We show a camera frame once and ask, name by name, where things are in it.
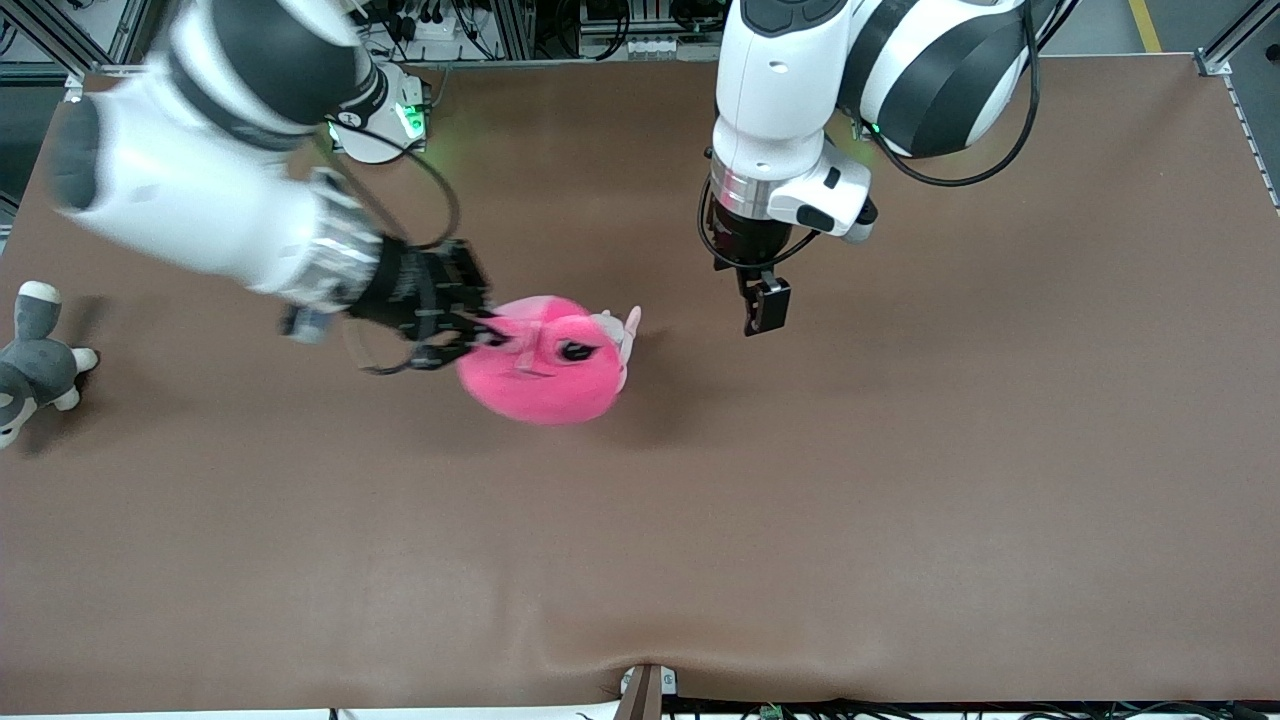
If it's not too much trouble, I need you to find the grey white plush husky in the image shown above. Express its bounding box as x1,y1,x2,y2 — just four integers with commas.
0,281,100,450

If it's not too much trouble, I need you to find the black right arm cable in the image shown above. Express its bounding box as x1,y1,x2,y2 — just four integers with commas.
328,118,462,377

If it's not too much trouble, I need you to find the white power strip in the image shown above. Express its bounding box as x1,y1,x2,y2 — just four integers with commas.
393,8,463,43

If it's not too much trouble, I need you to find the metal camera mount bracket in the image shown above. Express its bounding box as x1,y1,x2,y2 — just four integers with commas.
614,663,680,720

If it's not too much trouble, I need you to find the hot pink round plush toy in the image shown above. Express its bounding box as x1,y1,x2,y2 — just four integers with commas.
456,294,627,427

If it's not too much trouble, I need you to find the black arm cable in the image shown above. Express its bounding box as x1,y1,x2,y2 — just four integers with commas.
328,118,462,377
696,0,1043,273

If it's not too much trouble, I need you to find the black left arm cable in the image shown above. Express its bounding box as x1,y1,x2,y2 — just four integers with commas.
696,0,1043,273

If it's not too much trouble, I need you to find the pale pink white plush dog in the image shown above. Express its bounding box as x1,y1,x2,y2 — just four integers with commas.
588,306,642,393

